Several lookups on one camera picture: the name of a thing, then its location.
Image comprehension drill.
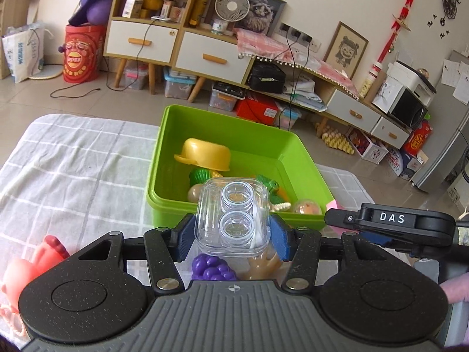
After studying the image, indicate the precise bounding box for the pink rectangular block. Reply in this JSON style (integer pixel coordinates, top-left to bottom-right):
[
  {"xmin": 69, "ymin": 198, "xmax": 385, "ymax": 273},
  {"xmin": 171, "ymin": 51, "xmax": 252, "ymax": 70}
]
[{"xmin": 326, "ymin": 199, "xmax": 341, "ymax": 211}]

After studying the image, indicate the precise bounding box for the clear plastic lens case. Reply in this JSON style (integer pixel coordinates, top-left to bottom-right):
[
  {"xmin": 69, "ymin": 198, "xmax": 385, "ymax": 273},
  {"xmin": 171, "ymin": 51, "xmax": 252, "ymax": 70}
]
[{"xmin": 194, "ymin": 177, "xmax": 271, "ymax": 258}]

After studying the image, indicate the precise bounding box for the toy corn cob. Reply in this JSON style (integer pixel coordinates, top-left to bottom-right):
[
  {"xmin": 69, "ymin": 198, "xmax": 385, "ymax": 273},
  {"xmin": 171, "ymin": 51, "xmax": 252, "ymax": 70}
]
[{"xmin": 189, "ymin": 168, "xmax": 222, "ymax": 187}]

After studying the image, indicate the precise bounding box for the yellow toy bowl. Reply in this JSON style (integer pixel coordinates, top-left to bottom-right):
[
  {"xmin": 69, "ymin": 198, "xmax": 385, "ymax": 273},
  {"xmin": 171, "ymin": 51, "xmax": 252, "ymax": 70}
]
[{"xmin": 174, "ymin": 138, "xmax": 231, "ymax": 172}]

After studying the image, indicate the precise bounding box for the orange rubber pig toy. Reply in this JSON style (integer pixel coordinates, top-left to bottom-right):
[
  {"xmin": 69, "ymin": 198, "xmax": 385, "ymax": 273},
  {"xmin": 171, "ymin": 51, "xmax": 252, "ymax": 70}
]
[{"xmin": 1, "ymin": 235, "xmax": 70, "ymax": 338}]

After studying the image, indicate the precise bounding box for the tan rubber toy hand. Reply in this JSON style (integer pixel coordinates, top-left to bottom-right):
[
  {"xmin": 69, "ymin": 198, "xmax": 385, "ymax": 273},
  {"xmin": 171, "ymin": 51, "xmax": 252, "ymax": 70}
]
[{"xmin": 244, "ymin": 246, "xmax": 283, "ymax": 280}]

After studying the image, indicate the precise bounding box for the purple toy grape bunch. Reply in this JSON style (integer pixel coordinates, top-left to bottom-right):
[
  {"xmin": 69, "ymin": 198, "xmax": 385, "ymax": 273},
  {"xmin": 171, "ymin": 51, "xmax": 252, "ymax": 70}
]
[{"xmin": 192, "ymin": 253, "xmax": 238, "ymax": 281}]

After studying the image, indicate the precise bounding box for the green toy crocodile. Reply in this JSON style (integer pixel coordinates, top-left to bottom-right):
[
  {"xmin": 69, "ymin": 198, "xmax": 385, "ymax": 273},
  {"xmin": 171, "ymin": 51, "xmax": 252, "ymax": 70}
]
[{"xmin": 255, "ymin": 175, "xmax": 292, "ymax": 212}]

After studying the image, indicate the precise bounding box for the egg tray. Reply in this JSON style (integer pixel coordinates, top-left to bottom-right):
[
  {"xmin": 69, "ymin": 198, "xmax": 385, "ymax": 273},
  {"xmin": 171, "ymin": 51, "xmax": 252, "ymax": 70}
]
[{"xmin": 320, "ymin": 125, "xmax": 355, "ymax": 155}]

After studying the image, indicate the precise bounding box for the silver refrigerator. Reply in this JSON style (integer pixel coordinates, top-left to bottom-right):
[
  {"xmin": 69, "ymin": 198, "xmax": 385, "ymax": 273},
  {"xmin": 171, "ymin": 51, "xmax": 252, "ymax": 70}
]
[{"xmin": 410, "ymin": 48, "xmax": 469, "ymax": 194}]

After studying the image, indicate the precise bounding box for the green plastic storage box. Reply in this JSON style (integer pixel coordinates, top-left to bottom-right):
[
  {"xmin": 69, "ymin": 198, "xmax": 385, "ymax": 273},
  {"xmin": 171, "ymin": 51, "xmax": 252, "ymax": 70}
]
[{"xmin": 146, "ymin": 105, "xmax": 333, "ymax": 228}]

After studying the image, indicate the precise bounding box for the microwave oven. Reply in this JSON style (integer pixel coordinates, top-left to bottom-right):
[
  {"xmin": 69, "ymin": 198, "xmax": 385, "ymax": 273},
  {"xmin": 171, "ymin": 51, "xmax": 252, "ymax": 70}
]
[{"xmin": 372, "ymin": 76, "xmax": 428, "ymax": 130}]

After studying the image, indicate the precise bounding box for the long low tv cabinet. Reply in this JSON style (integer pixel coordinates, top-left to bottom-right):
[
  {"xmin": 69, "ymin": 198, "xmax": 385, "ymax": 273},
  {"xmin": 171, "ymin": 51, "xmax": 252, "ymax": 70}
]
[{"xmin": 234, "ymin": 27, "xmax": 414, "ymax": 151}]

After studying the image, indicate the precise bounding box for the grey checked tablecloth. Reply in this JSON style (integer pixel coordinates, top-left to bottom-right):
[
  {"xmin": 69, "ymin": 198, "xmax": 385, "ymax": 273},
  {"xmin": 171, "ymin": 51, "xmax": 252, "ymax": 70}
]
[{"xmin": 0, "ymin": 113, "xmax": 375, "ymax": 349}]

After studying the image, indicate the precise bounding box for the red box under cabinet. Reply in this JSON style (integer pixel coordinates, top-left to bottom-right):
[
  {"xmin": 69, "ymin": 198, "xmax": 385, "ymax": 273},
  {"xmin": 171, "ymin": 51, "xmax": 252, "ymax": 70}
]
[{"xmin": 235, "ymin": 95, "xmax": 278, "ymax": 126}]

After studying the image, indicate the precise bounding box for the white printer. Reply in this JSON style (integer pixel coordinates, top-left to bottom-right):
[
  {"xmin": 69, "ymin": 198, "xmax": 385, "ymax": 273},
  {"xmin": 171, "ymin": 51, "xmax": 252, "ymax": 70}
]
[{"xmin": 387, "ymin": 60, "xmax": 436, "ymax": 107}]

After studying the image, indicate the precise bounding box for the black bag on shelf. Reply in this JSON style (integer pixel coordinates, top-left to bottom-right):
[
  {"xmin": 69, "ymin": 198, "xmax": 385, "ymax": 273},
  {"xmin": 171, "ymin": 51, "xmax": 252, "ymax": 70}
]
[{"xmin": 247, "ymin": 60, "xmax": 286, "ymax": 94}]

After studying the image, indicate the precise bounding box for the framed cartoon girl picture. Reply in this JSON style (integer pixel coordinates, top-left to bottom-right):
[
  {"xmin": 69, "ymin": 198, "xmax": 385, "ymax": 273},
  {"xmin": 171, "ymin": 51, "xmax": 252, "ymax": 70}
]
[{"xmin": 323, "ymin": 21, "xmax": 369, "ymax": 79}]

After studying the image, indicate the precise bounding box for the pink cloth runner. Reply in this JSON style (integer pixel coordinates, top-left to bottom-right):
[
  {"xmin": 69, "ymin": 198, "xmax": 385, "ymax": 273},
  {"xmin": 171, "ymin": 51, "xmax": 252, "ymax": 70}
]
[{"xmin": 234, "ymin": 29, "xmax": 359, "ymax": 100}]

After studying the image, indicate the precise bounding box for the framed cat picture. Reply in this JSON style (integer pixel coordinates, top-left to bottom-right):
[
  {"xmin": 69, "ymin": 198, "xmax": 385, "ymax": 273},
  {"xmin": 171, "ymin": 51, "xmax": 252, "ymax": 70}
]
[{"xmin": 235, "ymin": 0, "xmax": 286, "ymax": 37}]

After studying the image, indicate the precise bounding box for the red printed bucket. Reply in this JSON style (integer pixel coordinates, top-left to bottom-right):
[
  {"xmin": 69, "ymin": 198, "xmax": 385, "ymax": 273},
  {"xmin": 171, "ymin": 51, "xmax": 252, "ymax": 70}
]
[{"xmin": 59, "ymin": 25, "xmax": 106, "ymax": 84}]

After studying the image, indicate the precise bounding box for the white drawer cabinet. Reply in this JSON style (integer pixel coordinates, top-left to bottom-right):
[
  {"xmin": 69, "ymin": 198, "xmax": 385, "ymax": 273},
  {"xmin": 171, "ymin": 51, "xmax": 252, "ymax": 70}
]
[{"xmin": 104, "ymin": 0, "xmax": 252, "ymax": 102}]

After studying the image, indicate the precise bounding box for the white paper shopping bag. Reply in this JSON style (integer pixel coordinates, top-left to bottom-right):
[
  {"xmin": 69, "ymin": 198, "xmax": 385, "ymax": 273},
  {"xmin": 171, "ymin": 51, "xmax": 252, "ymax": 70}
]
[{"xmin": 2, "ymin": 21, "xmax": 45, "ymax": 84}]

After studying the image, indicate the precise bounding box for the purple plush toy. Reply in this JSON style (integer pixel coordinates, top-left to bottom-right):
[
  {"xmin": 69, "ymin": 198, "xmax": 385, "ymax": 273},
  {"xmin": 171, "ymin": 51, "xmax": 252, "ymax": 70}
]
[{"xmin": 68, "ymin": 0, "xmax": 113, "ymax": 26}]

